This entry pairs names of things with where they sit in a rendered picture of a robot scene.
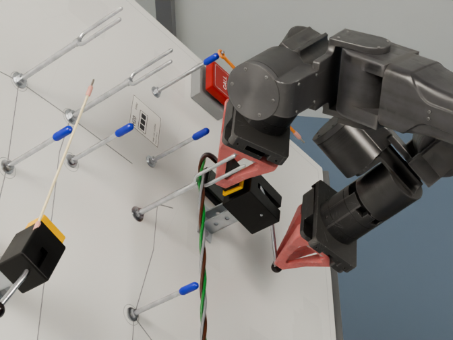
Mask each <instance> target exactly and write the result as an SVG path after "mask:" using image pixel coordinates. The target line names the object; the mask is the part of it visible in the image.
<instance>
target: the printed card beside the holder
mask: <svg viewBox="0 0 453 340"><path fill-rule="evenodd" d="M161 119H162V118H160V117H159V116H158V115H157V114H156V113H155V112H153V110H151V109H150V108H149V107H148V106H147V105H146V104H144V103H143V102H142V101H141V100H140V99H139V98H138V97H137V96H136V95H134V94H133V99H132V104H131V113H130V118H129V123H132V124H133V125H134V128H135V129H136V130H137V131H138V132H139V133H141V135H143V136H144V137H145V138H146V139H148V140H149V141H150V142H151V143H153V145H155V146H156V147H157V148H158V142H159V136H160V125H161Z"/></svg>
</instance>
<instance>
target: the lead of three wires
mask: <svg viewBox="0 0 453 340"><path fill-rule="evenodd" d="M207 157H208V158H209V159H210V160H212V161H213V162H214V163H215V164H216V163H217V162H218V158H217V157H216V156H215V155H213V154H212V153H210V152H205V153H204V154H203V155H202V156H201V157H200V161H199V165H198V172H200V171H203V170H204V165H205V163H206V158H207ZM201 184H203V185H204V174H203V175H201V176H199V177H198V186H200V185H201Z"/></svg>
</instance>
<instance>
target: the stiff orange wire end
mask: <svg viewBox="0 0 453 340"><path fill-rule="evenodd" d="M221 52H222V50H221V49H219V50H218V55H219V57H220V58H221V59H224V60H225V61H226V62H227V63H228V64H229V65H230V66H231V67H232V68H233V69H234V68H235V66H234V65H233V64H232V63H231V62H230V61H229V60H228V59H227V57H226V56H225V54H222V55H221ZM290 131H292V133H293V134H294V135H295V136H296V138H297V139H299V140H301V141H302V142H303V143H305V142H304V141H303V140H302V138H301V136H300V134H299V133H298V132H297V131H295V130H294V129H293V128H292V127H291V128H290Z"/></svg>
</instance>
